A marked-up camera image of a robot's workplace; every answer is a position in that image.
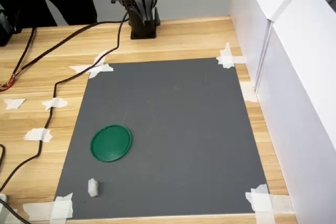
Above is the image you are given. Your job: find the black camera cable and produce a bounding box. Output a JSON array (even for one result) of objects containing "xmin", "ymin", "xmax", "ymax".
[{"xmin": 0, "ymin": 11, "xmax": 131, "ymax": 192}]

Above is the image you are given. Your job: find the white masking tape piece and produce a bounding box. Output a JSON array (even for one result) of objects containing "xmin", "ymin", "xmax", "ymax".
[
  {"xmin": 68, "ymin": 62, "xmax": 114, "ymax": 75},
  {"xmin": 245, "ymin": 191, "xmax": 295, "ymax": 214},
  {"xmin": 3, "ymin": 98, "xmax": 26, "ymax": 111},
  {"xmin": 41, "ymin": 97, "xmax": 68, "ymax": 111},
  {"xmin": 49, "ymin": 192, "xmax": 75, "ymax": 221},
  {"xmin": 216, "ymin": 56, "xmax": 248, "ymax": 65},
  {"xmin": 250, "ymin": 183, "xmax": 276, "ymax": 224},
  {"xmin": 23, "ymin": 201, "xmax": 75, "ymax": 220},
  {"xmin": 88, "ymin": 50, "xmax": 108, "ymax": 79},
  {"xmin": 23, "ymin": 127, "xmax": 53, "ymax": 143},
  {"xmin": 219, "ymin": 42, "xmax": 235, "ymax": 69},
  {"xmin": 239, "ymin": 82, "xmax": 259, "ymax": 103}
]

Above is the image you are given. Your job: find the long black cable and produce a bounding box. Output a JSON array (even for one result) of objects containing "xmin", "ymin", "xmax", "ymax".
[{"xmin": 13, "ymin": 17, "xmax": 130, "ymax": 78}]

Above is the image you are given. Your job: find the white partition panel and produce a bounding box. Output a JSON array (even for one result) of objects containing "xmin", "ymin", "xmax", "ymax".
[
  {"xmin": 228, "ymin": 0, "xmax": 307, "ymax": 90},
  {"xmin": 256, "ymin": 0, "xmax": 336, "ymax": 224}
]

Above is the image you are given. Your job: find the coloured wire bundle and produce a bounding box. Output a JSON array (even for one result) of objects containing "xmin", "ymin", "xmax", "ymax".
[{"xmin": 0, "ymin": 73, "xmax": 18, "ymax": 92}]

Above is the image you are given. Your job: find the dark grey cable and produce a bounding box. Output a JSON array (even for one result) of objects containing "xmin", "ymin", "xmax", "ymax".
[{"xmin": 0, "ymin": 199, "xmax": 31, "ymax": 224}]

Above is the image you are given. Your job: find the dark grey mat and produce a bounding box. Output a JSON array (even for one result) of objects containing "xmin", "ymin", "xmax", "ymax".
[{"xmin": 54, "ymin": 58, "xmax": 270, "ymax": 220}]

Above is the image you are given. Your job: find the small white plastic terminal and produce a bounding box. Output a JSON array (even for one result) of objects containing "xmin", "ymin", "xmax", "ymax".
[{"xmin": 87, "ymin": 178, "xmax": 100, "ymax": 198}]

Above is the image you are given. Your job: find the short black cable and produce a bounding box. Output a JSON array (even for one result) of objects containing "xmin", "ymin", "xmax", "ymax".
[{"xmin": 12, "ymin": 26, "xmax": 36, "ymax": 78}]

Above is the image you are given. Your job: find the thin black cable loop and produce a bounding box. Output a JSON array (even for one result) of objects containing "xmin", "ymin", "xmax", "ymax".
[{"xmin": 0, "ymin": 144, "xmax": 6, "ymax": 170}]

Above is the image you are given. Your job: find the round green lid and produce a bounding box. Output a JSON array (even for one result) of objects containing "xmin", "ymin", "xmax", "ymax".
[{"xmin": 90, "ymin": 124, "xmax": 132, "ymax": 163}]

